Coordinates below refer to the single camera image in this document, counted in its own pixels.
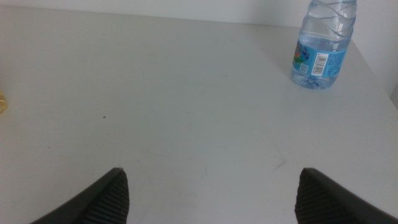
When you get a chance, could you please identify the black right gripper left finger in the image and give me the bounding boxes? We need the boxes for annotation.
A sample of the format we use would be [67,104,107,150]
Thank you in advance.
[29,167,130,224]

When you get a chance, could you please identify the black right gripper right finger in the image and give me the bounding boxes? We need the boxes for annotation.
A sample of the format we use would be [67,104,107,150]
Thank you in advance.
[294,167,398,224]

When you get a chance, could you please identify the yellow tea bottle green label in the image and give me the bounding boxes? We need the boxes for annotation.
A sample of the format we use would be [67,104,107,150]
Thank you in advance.
[0,90,9,114]

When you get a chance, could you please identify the clear water bottle blue cap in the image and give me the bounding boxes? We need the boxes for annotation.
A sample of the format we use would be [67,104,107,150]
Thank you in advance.
[290,0,358,90]

